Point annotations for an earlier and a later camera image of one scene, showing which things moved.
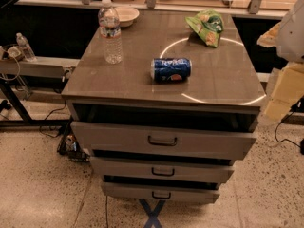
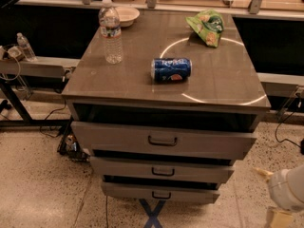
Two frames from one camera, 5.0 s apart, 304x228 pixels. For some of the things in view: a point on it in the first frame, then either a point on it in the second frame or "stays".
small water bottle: [26, 47] stays
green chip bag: [209, 24] stays
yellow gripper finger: [270, 39] to [280, 190]
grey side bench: [42, 66] stays
